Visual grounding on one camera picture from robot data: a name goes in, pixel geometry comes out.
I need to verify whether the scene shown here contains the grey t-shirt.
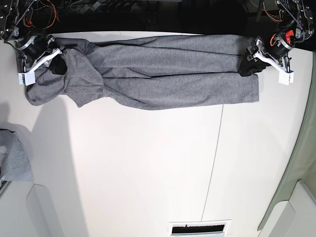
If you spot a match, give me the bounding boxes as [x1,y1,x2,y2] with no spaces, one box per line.
[25,35,259,110]

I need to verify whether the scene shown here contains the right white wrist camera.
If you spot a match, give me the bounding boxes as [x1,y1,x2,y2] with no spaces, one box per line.
[18,72,36,86]

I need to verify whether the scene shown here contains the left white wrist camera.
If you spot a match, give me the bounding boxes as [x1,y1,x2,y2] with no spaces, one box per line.
[278,72,294,85]

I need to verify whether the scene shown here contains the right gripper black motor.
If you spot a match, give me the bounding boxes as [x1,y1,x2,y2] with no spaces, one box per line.
[16,36,67,75]

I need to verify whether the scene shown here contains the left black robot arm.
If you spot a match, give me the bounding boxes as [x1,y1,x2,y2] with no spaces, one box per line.
[238,0,315,82]

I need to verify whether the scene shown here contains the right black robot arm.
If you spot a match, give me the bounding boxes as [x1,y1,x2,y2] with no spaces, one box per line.
[0,0,67,75]

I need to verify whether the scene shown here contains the white vent slot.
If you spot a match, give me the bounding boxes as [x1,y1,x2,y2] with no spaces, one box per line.
[168,220,231,237]

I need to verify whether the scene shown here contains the left braided cable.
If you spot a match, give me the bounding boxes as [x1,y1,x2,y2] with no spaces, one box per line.
[9,0,38,28]

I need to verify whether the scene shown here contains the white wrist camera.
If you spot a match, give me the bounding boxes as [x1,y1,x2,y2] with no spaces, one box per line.
[278,72,294,85]
[18,72,36,86]

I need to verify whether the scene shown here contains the grey folded cloth pile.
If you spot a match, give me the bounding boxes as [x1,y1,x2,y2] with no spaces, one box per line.
[0,129,34,182]

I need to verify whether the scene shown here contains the right braided cable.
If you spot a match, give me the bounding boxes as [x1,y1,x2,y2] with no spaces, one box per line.
[278,0,304,30]

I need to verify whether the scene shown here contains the green-grey side panel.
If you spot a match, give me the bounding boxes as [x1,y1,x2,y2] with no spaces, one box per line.
[258,68,316,237]

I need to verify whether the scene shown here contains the braided cable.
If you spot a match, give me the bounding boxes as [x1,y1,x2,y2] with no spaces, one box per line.
[9,0,38,28]
[278,0,304,30]

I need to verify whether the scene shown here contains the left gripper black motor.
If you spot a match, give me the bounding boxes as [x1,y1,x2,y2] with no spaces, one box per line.
[238,34,294,77]

